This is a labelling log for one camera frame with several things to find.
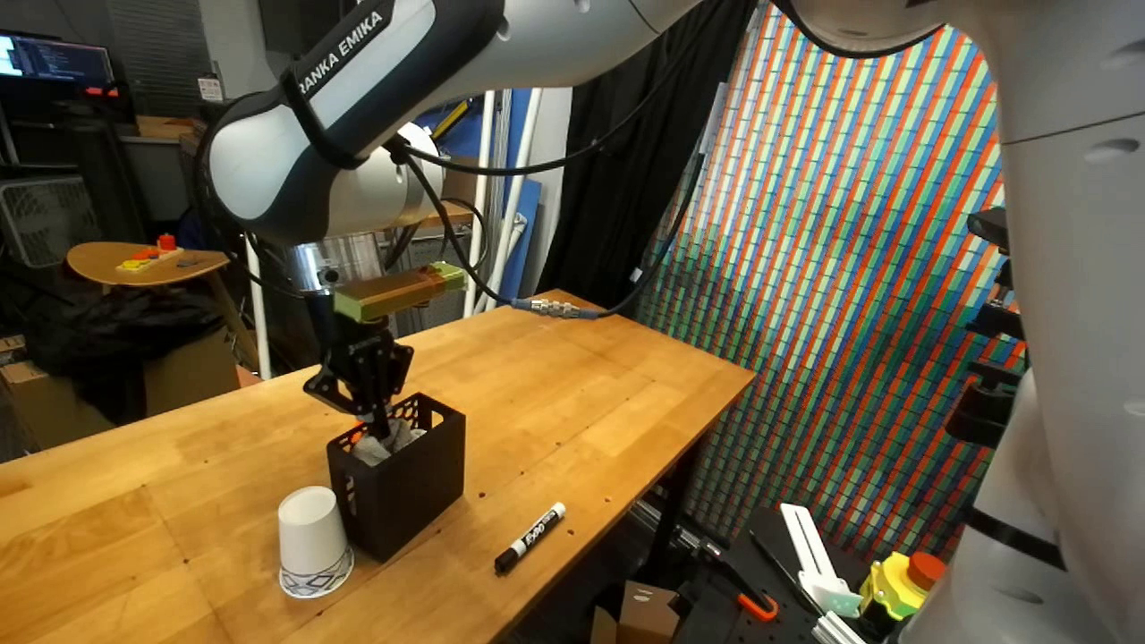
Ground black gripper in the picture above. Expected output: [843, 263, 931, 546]
[300, 290, 420, 444]

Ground white cloth towel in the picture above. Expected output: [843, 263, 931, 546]
[346, 425, 430, 472]

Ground black perforated box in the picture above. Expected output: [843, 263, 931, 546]
[323, 391, 470, 566]

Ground large cardboard box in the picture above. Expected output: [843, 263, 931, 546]
[0, 326, 247, 456]

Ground brown cardboard box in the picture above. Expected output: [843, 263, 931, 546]
[585, 574, 686, 644]

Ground white paper cup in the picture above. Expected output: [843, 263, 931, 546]
[275, 481, 356, 605]

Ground short white slanted pole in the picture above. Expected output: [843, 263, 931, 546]
[238, 228, 278, 383]

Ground black marker pen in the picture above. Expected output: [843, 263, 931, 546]
[490, 496, 572, 574]

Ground round wooden stool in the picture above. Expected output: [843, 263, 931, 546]
[64, 237, 234, 293]

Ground black bag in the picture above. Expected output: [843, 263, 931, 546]
[21, 282, 229, 425]

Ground small red yellow object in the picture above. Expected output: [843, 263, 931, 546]
[115, 232, 191, 280]

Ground multicoloured patterned panel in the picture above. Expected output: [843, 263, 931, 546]
[638, 4, 1030, 570]

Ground computer monitor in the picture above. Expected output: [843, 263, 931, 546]
[0, 27, 119, 90]

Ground yellow emergency stop button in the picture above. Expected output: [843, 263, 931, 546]
[859, 546, 953, 623]

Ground brown yellow wrist camera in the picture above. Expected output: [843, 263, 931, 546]
[328, 259, 470, 330]

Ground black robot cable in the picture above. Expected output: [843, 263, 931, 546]
[386, 137, 708, 320]

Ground orange handled clamp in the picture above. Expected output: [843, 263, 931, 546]
[711, 570, 786, 626]

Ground white metal bracket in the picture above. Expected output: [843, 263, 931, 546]
[777, 499, 867, 618]

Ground black camera stand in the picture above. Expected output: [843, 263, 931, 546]
[946, 252, 1030, 453]

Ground black camera on stand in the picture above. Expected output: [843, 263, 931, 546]
[963, 203, 1017, 258]

